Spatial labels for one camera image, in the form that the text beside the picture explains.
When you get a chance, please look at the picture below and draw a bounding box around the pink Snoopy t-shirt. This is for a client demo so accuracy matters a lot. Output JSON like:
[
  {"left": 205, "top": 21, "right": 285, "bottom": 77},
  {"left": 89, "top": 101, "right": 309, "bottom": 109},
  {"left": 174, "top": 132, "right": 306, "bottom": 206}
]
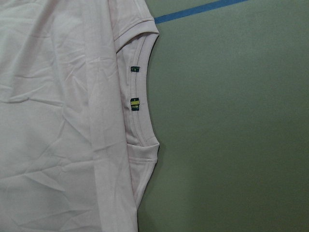
[{"left": 0, "top": 0, "right": 159, "bottom": 232}]

